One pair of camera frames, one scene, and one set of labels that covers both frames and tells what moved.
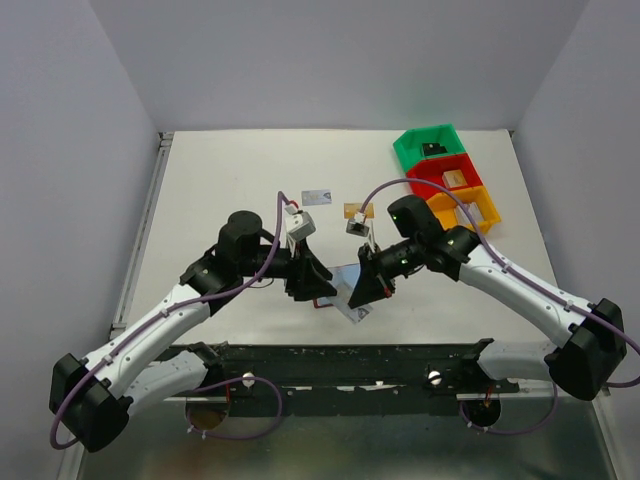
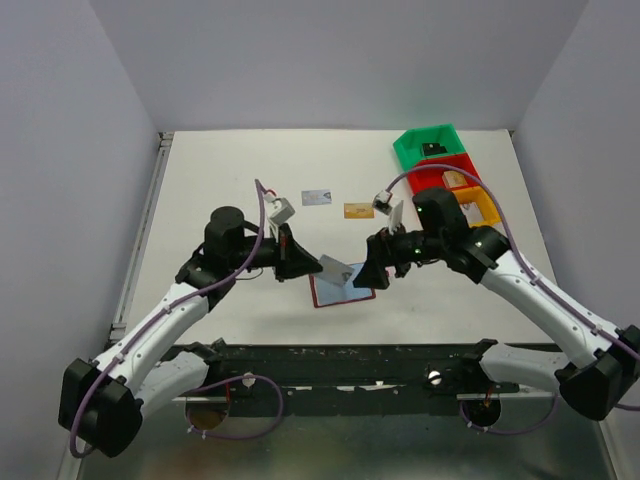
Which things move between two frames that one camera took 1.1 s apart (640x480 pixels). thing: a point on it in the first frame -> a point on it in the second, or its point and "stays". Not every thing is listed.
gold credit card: (351, 208) stays
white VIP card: (316, 197) stays
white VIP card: (344, 291) -> (334, 270)
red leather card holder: (344, 279) stays
